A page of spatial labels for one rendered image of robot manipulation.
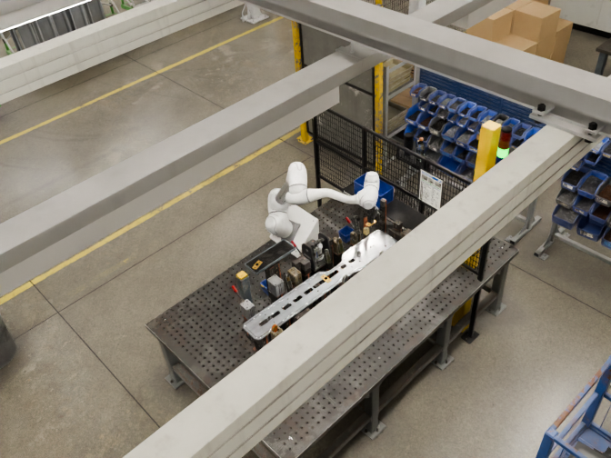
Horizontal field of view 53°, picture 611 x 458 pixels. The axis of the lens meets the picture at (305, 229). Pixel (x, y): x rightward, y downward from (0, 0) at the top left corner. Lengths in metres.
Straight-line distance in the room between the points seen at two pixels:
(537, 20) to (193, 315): 5.58
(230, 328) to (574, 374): 2.74
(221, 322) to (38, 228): 3.25
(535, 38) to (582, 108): 6.76
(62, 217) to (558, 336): 4.68
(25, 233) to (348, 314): 0.81
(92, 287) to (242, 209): 1.75
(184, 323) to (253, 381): 3.74
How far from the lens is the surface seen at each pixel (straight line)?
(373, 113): 6.57
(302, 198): 4.42
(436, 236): 1.27
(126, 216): 1.66
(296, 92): 1.88
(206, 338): 4.64
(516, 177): 1.45
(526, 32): 8.46
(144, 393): 5.35
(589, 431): 4.99
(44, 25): 10.34
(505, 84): 1.76
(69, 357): 5.83
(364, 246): 4.71
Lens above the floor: 4.24
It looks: 42 degrees down
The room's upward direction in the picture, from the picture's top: 5 degrees counter-clockwise
